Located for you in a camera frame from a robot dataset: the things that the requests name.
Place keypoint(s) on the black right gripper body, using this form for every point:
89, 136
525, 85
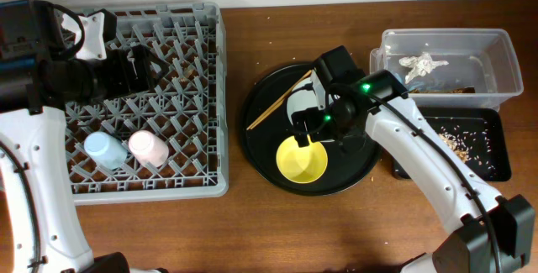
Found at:
326, 122

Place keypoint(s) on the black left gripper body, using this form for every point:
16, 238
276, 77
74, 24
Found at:
114, 80

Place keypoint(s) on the grey round plate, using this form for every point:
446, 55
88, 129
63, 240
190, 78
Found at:
303, 97

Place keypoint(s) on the yellow bowl with food scraps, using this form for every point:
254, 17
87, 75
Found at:
301, 165

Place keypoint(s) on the wooden chopstick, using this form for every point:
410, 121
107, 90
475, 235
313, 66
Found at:
290, 90
278, 103

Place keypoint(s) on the blue plastic cup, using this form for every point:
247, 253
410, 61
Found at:
105, 150

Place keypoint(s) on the pink plastic cup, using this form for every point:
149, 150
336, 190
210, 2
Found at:
148, 149

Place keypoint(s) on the white napkin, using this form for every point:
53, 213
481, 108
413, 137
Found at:
420, 65

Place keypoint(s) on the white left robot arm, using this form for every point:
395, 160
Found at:
51, 56

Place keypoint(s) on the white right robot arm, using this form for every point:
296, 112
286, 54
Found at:
486, 231

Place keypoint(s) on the grey plastic dishwasher rack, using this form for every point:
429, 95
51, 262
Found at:
186, 110

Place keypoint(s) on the clear plastic waste bin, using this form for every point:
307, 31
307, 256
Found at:
481, 58

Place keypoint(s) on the round black tray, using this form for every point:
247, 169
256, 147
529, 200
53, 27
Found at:
348, 162

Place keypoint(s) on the food scraps in clear bin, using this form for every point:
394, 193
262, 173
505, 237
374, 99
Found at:
464, 90

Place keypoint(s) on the rice and food scraps pile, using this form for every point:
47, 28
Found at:
470, 146

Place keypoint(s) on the black rectangular bin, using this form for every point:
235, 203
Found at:
476, 119

